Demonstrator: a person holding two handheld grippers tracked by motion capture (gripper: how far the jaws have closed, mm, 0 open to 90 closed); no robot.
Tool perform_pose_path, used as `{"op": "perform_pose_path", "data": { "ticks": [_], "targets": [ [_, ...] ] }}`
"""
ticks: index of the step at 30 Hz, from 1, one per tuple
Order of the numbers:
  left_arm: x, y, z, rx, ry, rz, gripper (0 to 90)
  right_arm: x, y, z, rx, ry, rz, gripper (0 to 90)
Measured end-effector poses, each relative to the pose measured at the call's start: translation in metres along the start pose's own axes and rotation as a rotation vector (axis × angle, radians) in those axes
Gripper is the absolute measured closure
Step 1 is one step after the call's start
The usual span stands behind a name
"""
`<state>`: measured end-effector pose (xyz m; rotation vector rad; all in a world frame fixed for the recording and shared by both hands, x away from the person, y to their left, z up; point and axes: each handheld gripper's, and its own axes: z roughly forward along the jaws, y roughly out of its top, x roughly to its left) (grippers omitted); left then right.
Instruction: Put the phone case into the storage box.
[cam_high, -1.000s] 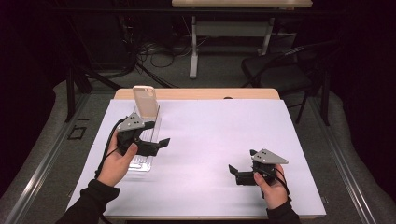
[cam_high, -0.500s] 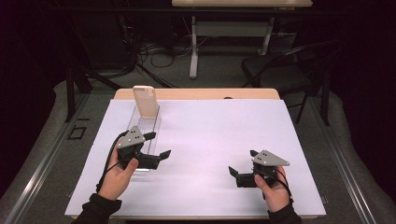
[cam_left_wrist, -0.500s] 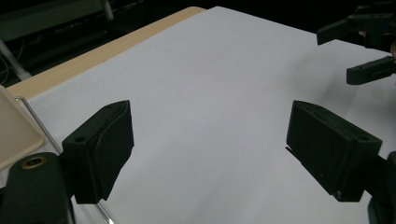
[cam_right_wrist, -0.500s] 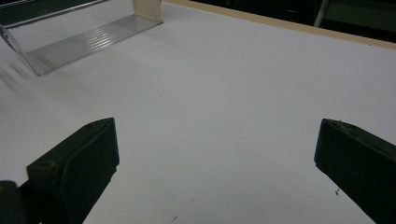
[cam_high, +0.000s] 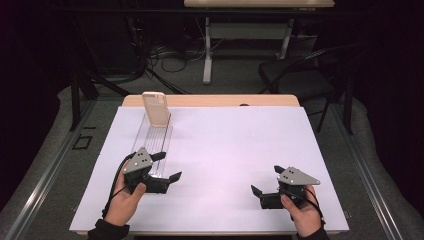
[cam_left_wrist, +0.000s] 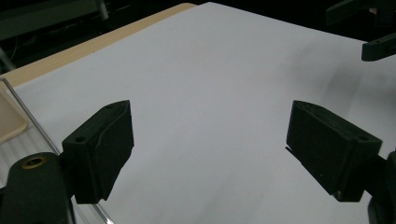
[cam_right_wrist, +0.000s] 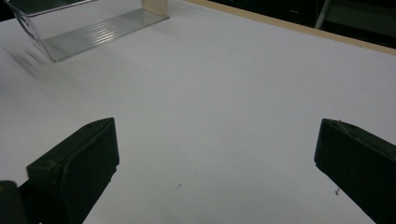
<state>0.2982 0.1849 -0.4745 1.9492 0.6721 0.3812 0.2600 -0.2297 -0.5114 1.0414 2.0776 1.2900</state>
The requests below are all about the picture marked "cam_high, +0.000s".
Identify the left hand-held gripper cable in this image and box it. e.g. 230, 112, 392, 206
101, 151, 138, 220

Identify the person's right hand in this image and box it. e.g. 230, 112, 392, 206
280, 184, 323, 238

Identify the white table cover board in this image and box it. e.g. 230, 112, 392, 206
69, 105, 350, 233

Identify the beige phone case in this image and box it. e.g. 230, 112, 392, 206
141, 91, 172, 128

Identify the wooden table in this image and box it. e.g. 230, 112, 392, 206
75, 94, 348, 238

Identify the black metal stand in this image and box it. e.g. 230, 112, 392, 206
342, 49, 356, 136
66, 13, 134, 132

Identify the right hand-held gripper cable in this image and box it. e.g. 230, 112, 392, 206
289, 190, 327, 228

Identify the hand-held gripper cable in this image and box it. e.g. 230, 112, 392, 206
101, 151, 138, 220
289, 190, 327, 228

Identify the person's left hand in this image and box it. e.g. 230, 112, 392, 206
104, 169, 148, 228

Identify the white-legged desk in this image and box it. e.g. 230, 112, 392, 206
183, 0, 336, 85

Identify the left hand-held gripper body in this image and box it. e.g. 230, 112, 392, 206
122, 146, 172, 195

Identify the black folding chair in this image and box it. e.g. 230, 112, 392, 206
258, 43, 365, 134

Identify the clear plastic packaging tray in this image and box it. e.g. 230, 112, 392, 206
131, 111, 174, 179

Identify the bundle of floor cables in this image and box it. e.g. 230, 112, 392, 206
146, 39, 209, 75

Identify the metal floor rail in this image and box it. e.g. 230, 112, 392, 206
6, 99, 98, 240
328, 103, 405, 240

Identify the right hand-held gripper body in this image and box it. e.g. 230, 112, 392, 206
259, 166, 321, 211

